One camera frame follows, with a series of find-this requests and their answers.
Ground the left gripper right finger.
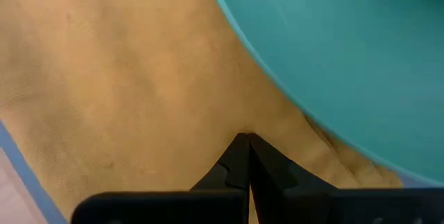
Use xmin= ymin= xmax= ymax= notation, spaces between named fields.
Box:
xmin=249 ymin=133 xmax=444 ymax=224

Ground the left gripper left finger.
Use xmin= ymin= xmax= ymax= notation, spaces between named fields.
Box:
xmin=71 ymin=132 xmax=250 ymax=224

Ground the teal round plate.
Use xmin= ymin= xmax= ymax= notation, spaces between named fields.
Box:
xmin=204 ymin=0 xmax=444 ymax=187

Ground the yellow cloth napkin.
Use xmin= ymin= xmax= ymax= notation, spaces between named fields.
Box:
xmin=0 ymin=0 xmax=405 ymax=224

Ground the blue plastic tray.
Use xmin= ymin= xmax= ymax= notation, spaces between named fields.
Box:
xmin=0 ymin=119 xmax=444 ymax=224

